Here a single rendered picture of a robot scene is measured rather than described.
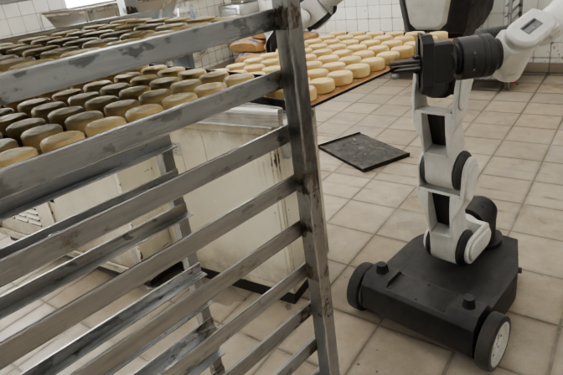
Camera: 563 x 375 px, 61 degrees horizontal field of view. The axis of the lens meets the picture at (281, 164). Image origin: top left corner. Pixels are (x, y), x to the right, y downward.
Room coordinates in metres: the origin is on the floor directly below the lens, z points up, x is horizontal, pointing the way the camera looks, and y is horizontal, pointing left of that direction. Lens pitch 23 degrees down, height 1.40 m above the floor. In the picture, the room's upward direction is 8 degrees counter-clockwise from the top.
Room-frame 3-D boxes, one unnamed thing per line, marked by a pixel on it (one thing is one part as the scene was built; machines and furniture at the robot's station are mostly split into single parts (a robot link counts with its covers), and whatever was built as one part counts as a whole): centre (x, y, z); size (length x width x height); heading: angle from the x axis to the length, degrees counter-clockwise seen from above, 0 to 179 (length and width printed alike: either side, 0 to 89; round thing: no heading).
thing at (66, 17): (2.27, 0.63, 1.25); 0.56 x 0.29 x 0.14; 146
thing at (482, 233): (1.62, -0.66, 0.28); 0.21 x 0.20 x 0.13; 133
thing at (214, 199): (1.99, 0.21, 0.45); 0.70 x 0.34 x 0.90; 56
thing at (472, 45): (0.99, -0.37, 1.16); 0.12 x 0.10 x 0.13; 88
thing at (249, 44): (6.13, 0.06, 0.47); 0.72 x 0.42 x 0.17; 142
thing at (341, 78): (0.92, -0.14, 1.17); 0.05 x 0.05 x 0.02
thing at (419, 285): (1.60, -0.64, 0.19); 0.64 x 0.52 x 0.33; 133
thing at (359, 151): (3.28, -0.61, 0.02); 0.60 x 0.40 x 0.03; 24
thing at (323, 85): (0.88, -0.10, 1.17); 0.05 x 0.05 x 0.02
